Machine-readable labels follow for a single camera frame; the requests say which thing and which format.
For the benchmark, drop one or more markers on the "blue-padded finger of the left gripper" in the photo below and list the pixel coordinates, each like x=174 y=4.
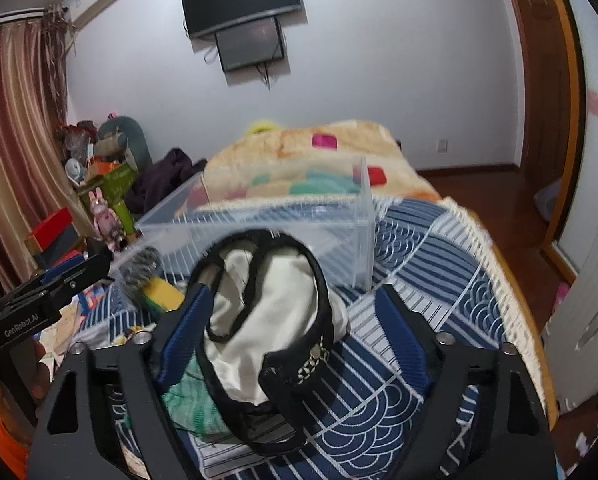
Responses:
x=61 y=267

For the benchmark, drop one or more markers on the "small black wall monitor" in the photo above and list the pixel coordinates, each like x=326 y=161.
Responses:
x=249 y=44

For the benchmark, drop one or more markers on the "grey fuzzy item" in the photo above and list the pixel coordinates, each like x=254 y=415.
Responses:
x=138 y=272

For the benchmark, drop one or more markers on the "red beige striped curtain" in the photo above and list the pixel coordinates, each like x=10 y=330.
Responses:
x=33 y=108

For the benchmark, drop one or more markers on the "yellow fuzzy ball toy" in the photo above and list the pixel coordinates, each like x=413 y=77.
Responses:
x=261 y=126

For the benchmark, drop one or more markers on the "black and white fabric bag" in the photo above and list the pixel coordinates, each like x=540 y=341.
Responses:
x=270 y=335

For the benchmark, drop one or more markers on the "green grey plush cushion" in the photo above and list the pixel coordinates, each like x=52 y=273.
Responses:
x=122 y=137

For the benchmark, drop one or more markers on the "dark purple clothing pile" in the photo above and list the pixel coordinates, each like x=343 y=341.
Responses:
x=160 y=180

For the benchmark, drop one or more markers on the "green striped knit cloth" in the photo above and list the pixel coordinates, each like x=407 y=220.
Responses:
x=191 y=407

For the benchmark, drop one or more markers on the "yellow green sponge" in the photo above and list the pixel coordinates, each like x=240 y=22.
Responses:
x=160 y=297

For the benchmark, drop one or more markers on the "green cardboard box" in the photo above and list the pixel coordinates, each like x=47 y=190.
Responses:
x=113 y=184

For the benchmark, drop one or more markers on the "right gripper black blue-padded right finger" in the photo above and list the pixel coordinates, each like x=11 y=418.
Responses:
x=509 y=436

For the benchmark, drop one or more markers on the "pink plush rabbit toy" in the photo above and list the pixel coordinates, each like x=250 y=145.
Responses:
x=106 y=223

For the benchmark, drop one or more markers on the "red box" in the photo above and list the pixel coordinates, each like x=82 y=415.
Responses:
x=48 y=230

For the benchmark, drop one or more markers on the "beige fleece blanket coloured squares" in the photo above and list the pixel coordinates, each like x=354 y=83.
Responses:
x=389 y=172

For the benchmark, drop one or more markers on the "blue white patterned bedspread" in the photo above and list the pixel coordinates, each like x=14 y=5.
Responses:
x=435 y=271

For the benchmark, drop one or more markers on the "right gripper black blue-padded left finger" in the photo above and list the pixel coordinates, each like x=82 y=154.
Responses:
x=76 y=437

